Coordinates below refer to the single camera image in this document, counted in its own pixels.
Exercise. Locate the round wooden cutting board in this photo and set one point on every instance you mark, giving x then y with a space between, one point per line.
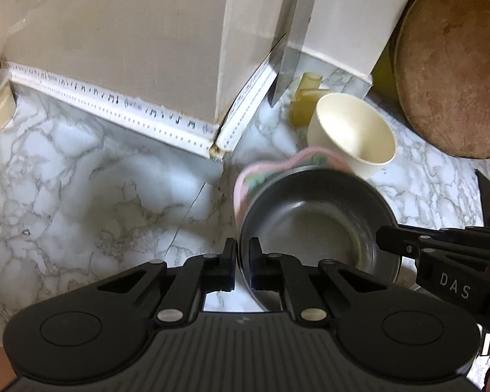
440 57

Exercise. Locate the yellow translucent plastic holder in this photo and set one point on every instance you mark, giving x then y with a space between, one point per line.
305 99

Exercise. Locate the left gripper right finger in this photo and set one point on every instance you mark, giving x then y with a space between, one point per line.
285 275

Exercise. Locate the small stainless steel bowl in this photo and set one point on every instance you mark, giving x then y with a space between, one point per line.
316 213

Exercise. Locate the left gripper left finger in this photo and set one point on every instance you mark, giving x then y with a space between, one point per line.
186 287

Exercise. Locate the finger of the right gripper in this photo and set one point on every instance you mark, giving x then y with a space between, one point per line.
409 241

